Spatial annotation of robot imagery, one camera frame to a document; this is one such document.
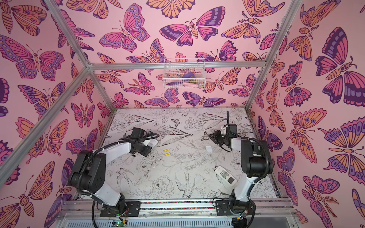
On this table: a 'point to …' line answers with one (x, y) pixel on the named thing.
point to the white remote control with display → (230, 180)
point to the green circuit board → (119, 223)
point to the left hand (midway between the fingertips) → (147, 146)
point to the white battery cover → (209, 149)
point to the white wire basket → (184, 73)
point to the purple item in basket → (188, 75)
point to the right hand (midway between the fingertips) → (209, 134)
